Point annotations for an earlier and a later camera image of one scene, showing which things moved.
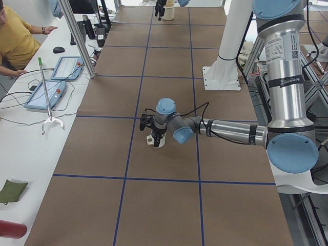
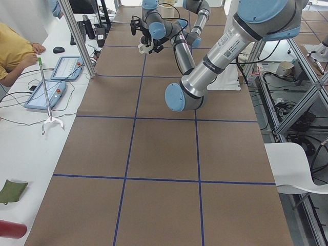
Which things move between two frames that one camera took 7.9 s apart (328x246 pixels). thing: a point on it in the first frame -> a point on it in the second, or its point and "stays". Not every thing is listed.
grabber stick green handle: [50, 118] stays
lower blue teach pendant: [38, 99] stays
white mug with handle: [158, 141] -> [142, 46]
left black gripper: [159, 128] -> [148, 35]
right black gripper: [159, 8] -> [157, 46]
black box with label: [101, 36] stays
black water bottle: [89, 30] stays
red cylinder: [12, 230] stays
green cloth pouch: [11, 191] stays
